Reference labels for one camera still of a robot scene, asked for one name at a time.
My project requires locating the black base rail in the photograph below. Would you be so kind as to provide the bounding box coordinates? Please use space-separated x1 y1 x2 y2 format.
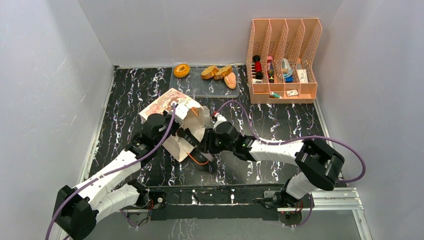
145 183 314 222

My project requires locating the green white tube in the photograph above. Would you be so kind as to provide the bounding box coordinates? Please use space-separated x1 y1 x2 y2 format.
269 91 283 99

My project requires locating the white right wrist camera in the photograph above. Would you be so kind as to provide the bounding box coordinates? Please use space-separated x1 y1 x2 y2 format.
212 112 227 129

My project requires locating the yellow fake bread slice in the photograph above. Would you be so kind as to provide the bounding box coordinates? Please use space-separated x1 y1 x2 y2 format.
213 65 233 80

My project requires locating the blue clear tape dispenser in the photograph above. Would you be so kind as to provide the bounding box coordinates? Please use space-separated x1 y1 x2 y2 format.
281 58 293 83

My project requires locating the red black dumbbell toy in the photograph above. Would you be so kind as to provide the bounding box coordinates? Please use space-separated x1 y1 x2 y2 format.
252 55 264 80

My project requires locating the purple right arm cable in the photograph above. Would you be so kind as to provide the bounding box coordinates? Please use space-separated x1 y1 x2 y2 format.
213 99 367 229

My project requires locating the aluminium frame rail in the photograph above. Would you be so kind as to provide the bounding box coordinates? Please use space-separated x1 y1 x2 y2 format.
121 182 371 240

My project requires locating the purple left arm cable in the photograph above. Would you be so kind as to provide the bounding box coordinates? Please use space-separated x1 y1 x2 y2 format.
44 102 177 240

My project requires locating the small white card box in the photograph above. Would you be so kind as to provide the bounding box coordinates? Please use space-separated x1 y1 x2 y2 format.
286 89 299 97

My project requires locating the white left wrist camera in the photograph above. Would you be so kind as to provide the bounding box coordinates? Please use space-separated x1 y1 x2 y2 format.
171 103 190 125

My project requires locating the round brown fake bread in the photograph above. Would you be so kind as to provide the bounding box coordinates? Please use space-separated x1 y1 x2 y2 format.
201 65 219 80

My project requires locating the orange fake bagel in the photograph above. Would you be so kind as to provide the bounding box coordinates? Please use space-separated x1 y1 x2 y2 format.
173 63 191 78

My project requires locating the oval brown fake bread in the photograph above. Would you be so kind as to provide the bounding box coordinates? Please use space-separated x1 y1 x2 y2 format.
223 72 237 90

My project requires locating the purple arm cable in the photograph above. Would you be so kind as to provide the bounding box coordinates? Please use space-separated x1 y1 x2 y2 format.
213 99 367 229
44 102 177 240

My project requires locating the clear plastic tray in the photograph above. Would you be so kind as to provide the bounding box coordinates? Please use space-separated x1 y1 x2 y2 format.
169 65 240 99

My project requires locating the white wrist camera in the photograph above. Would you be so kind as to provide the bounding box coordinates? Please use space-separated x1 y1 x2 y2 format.
212 112 227 129
171 103 190 125

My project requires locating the printed white paper bag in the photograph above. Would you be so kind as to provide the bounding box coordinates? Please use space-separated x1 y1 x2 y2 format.
138 88 212 162

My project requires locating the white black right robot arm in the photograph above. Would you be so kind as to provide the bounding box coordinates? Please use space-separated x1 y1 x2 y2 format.
176 121 345 208

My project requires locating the orange desk file organizer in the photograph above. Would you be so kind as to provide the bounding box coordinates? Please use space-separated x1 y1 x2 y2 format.
246 18 322 104

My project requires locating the pink red bottle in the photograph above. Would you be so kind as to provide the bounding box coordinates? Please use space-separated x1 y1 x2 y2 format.
266 56 275 83

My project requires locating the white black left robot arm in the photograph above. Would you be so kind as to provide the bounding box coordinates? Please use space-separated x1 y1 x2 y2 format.
48 107 211 240

